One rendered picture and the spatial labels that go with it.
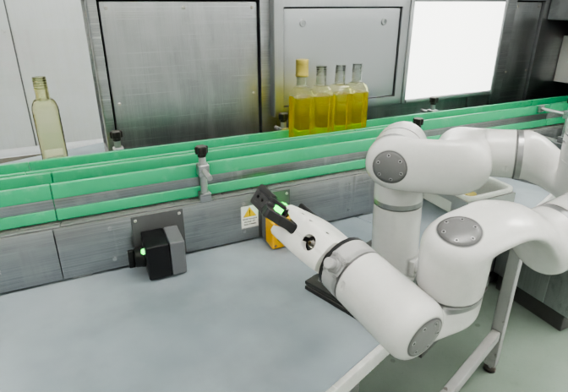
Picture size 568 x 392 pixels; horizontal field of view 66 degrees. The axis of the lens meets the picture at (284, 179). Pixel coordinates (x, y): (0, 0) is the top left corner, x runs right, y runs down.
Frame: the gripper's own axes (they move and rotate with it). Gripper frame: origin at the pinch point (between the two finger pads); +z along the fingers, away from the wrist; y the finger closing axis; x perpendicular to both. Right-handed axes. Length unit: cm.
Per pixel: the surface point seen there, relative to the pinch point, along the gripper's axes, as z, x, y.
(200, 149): 34.1, -4.0, 4.1
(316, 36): 59, 37, 33
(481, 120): 32, 47, 88
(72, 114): 352, -84, 73
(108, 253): 35.0, -33.5, -1.1
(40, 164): 57, -28, -15
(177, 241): 26.2, -22.3, 6.1
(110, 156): 55, -19, -3
